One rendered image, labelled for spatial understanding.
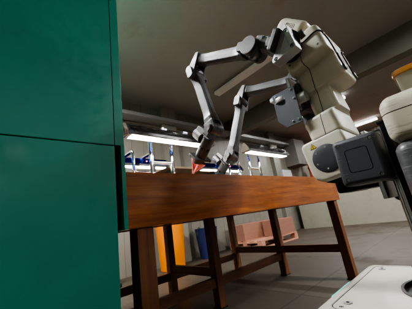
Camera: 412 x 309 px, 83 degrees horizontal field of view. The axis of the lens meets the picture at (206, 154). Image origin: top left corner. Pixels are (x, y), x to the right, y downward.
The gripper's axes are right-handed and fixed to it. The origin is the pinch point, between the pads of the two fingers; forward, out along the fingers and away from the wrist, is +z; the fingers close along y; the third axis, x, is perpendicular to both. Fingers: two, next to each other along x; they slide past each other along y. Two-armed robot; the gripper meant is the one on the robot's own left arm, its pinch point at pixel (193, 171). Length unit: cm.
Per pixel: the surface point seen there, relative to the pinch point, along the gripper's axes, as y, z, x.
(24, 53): 71, -32, -7
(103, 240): 51, 2, 33
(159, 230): -102, 177, -117
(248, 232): -276, 184, -89
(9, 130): 73, -17, 11
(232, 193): -8.7, -2.8, 21.0
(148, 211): 35.2, 0.5, 24.7
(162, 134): 7.8, -5.8, -27.0
